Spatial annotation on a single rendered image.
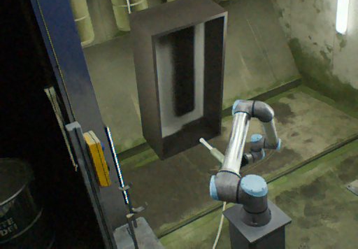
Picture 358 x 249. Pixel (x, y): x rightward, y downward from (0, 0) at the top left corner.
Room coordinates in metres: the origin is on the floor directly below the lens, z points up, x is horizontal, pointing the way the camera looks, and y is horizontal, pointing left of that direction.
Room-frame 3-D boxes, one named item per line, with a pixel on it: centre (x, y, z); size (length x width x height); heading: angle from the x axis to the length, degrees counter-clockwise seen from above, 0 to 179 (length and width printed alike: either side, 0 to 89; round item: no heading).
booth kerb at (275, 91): (3.87, -0.29, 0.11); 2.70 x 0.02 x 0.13; 113
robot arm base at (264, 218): (1.89, -0.38, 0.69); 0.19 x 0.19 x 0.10
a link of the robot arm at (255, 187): (1.89, -0.38, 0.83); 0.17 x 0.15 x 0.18; 65
